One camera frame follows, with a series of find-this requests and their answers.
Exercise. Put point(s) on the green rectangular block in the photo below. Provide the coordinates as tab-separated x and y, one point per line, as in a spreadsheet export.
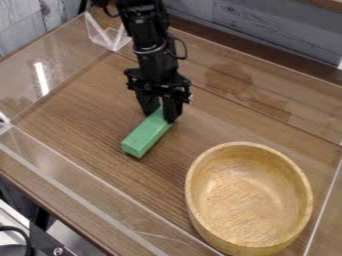
141	139

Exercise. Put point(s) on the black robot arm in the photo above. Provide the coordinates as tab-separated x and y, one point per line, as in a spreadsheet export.
145	21

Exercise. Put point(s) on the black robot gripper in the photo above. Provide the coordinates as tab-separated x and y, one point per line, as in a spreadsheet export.
156	80

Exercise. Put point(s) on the clear acrylic wall panels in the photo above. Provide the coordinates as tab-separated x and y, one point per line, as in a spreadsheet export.
69	111

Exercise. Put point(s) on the clear acrylic corner bracket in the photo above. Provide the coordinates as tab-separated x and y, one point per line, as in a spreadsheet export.
109	38

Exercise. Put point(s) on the brown wooden bowl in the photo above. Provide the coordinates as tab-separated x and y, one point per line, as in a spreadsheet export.
248	199

